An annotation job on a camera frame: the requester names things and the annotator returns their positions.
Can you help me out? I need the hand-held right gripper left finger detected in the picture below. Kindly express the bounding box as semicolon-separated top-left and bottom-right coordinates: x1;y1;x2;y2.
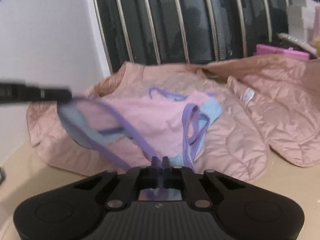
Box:
74;156;162;209

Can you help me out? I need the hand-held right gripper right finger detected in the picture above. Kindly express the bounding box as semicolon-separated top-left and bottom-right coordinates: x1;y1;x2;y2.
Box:
162;156;247;209

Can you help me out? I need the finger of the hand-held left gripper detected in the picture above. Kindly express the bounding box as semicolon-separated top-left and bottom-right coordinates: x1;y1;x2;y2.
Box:
0;80;73;105

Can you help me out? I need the pink blue purple-trimmed vest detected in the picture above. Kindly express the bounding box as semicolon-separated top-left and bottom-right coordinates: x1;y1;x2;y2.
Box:
57;86;223;202

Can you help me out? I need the pink quilted jacket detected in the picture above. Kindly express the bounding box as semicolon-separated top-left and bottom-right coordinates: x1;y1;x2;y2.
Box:
26;55;320;183

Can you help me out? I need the window with metal bars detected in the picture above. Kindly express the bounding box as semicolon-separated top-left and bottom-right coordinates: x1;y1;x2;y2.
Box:
90;0;308;67

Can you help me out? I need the magenta flat box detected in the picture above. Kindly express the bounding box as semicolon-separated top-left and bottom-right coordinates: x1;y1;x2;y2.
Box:
256;44;310;60

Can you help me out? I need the stack of white boxes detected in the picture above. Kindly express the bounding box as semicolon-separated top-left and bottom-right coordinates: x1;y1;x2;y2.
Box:
286;0;316;38

